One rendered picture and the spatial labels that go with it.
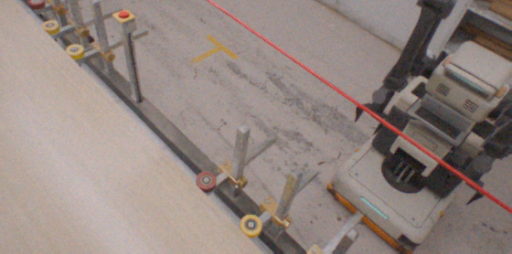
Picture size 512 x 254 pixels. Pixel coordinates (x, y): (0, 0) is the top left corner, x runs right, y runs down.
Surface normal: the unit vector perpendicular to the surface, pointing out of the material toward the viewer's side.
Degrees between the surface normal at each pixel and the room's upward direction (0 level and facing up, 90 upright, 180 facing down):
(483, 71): 42
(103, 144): 0
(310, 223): 0
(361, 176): 0
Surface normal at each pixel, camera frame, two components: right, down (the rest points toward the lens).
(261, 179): 0.11, -0.66
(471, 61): -0.38, -0.17
